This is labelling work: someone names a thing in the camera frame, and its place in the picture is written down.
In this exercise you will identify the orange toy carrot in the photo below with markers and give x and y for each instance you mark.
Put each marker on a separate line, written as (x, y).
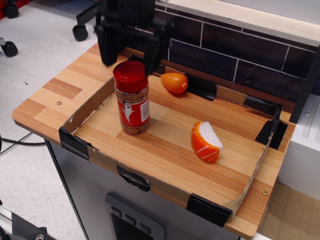
(175, 82)

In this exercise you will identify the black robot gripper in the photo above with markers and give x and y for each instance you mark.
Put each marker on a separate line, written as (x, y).
(120, 20)

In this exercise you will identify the grey control panel with buttons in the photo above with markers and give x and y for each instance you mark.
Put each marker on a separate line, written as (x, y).
(128, 223)

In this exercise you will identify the cardboard fence with black tape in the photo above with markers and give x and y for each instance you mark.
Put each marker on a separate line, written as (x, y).
(162, 160)

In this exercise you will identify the black metal bracket corner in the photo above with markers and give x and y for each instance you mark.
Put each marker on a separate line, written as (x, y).
(14, 227)

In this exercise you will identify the dark brick backsplash panel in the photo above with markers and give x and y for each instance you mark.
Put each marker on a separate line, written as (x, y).
(277, 66)

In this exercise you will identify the basil bottle red lid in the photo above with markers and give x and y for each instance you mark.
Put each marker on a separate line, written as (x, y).
(132, 92)

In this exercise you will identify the toy salmon sushi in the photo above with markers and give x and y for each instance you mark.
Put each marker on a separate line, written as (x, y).
(205, 142)

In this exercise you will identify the black office chair base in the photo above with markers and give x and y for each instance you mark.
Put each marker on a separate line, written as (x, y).
(79, 31)

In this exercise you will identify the white side cabinet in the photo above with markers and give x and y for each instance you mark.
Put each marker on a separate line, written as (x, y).
(300, 169)

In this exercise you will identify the black caster wheel left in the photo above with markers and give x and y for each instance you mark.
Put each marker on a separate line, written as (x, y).
(8, 47)

